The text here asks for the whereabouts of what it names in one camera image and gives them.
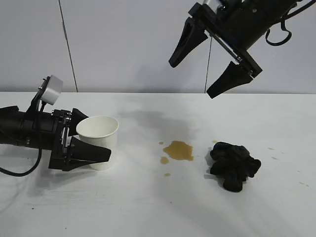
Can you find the large brown liquid puddle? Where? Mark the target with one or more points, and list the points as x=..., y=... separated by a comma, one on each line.
x=179, y=150

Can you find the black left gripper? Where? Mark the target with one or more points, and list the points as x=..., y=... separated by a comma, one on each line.
x=44, y=128

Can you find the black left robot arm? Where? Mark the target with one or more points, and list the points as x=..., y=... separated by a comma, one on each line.
x=8, y=126

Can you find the black cloth rag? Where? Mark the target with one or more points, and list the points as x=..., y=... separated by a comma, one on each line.
x=232, y=168

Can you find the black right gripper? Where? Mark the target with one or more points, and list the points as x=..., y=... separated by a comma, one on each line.
x=237, y=22

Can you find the white paper cup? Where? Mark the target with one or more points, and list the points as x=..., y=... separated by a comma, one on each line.
x=98, y=126

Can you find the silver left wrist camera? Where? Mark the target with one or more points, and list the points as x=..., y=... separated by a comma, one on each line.
x=51, y=90

